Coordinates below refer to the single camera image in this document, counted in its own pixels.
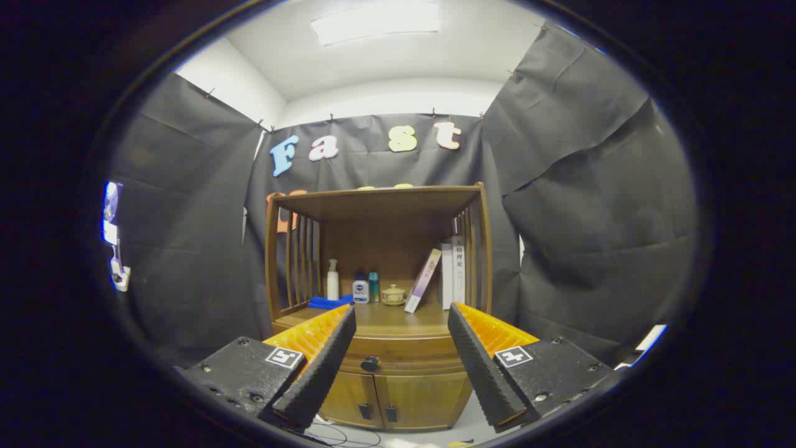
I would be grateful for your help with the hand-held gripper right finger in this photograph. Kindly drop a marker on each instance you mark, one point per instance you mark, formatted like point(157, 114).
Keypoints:
point(482, 367)

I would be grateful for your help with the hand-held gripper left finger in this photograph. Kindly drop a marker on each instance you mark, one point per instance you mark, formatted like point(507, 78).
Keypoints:
point(323, 367)

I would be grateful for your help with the wooden drawer with black knob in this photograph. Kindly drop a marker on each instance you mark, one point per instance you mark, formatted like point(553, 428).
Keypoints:
point(404, 358)

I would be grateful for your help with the wooden countertop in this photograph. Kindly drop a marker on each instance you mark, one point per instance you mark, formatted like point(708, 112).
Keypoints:
point(385, 318)

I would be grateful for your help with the wooden cabinet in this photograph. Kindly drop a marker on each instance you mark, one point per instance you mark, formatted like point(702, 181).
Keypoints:
point(385, 208)

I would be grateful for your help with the blue cloth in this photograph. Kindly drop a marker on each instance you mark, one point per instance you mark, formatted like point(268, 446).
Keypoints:
point(326, 303)

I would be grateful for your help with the white pump bottle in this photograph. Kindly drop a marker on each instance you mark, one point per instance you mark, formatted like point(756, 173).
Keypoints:
point(333, 286)

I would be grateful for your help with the white bottle with blue cap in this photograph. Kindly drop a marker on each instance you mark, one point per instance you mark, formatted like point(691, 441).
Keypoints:
point(360, 292)

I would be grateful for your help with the teal bottle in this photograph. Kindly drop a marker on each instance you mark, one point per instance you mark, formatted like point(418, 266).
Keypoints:
point(374, 289)

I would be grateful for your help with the plain white book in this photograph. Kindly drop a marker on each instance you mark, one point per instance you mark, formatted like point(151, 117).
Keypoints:
point(446, 280)

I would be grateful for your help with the white book with black lettering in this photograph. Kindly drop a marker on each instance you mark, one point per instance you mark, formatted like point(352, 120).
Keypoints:
point(459, 274)

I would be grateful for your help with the beige lidded tea cup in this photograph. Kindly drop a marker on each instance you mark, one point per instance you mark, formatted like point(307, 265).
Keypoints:
point(393, 296)

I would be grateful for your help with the purple and white book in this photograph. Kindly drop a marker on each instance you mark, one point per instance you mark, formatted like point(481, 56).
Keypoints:
point(423, 281)

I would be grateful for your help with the white panel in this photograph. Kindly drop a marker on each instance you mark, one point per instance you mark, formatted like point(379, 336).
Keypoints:
point(650, 339)

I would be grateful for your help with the white and blue device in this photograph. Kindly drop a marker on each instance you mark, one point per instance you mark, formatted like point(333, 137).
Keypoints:
point(112, 211)

